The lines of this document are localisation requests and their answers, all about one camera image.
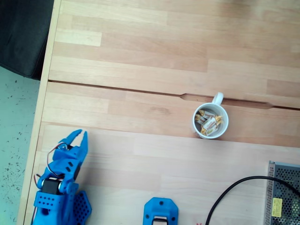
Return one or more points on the white ceramic mug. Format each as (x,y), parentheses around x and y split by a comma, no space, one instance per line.
(211,117)

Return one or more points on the dark fabric cushion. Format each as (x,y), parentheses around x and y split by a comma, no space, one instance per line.
(22,35)

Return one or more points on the yellow warning label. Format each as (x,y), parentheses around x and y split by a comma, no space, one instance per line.
(276,207)

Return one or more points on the perforated metal power supply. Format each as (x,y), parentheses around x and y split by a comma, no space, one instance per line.
(288,185)

